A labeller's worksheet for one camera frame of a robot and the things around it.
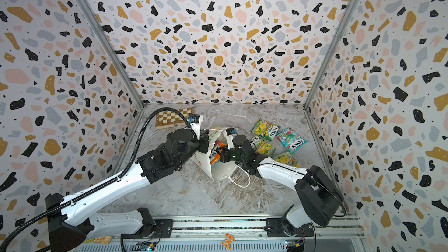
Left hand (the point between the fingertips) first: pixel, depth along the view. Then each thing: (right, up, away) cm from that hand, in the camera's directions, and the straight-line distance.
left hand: (211, 130), depth 69 cm
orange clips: (+7, -45, +1) cm, 45 cm away
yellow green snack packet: (+27, -2, +36) cm, 45 cm away
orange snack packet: (0, -12, +12) cm, 17 cm away
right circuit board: (+34, -48, +2) cm, 59 cm away
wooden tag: (-43, -44, +1) cm, 62 cm away
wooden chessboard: (-32, +6, +41) cm, 52 cm away
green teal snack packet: (+41, -7, +31) cm, 52 cm away
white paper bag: (+3, -19, +9) cm, 21 cm away
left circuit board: (-27, -47, +1) cm, 54 cm away
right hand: (+1, -10, +13) cm, 16 cm away
